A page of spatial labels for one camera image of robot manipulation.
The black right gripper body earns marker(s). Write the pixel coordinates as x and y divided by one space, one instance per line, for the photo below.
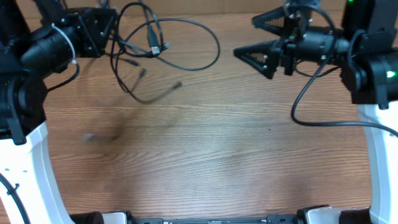
316 45

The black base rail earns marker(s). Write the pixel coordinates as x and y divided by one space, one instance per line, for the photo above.
214 220

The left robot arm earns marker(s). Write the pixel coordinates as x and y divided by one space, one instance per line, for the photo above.
29 191

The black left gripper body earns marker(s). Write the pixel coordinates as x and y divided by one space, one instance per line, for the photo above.
87 45

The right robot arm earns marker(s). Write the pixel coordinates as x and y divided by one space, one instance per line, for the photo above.
362 50

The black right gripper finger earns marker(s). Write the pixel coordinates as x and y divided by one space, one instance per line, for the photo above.
263 57
279 21

